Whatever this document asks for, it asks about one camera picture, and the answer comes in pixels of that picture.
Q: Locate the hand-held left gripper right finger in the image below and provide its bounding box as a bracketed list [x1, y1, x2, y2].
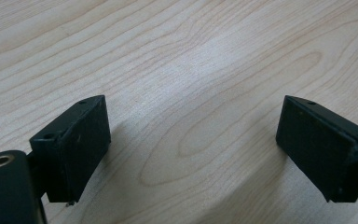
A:
[275, 94, 358, 203]

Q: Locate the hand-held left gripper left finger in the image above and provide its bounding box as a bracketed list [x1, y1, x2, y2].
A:
[29, 94, 112, 204]

